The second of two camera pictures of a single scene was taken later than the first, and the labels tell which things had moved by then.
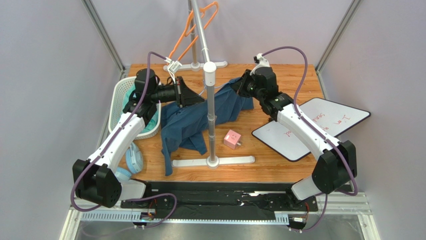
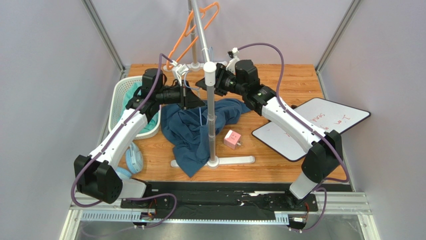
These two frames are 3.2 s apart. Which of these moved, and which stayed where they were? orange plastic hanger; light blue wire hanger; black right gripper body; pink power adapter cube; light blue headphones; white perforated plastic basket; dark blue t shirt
Moved: black right gripper body; dark blue t shirt; light blue wire hanger
Stayed: white perforated plastic basket; orange plastic hanger; light blue headphones; pink power adapter cube
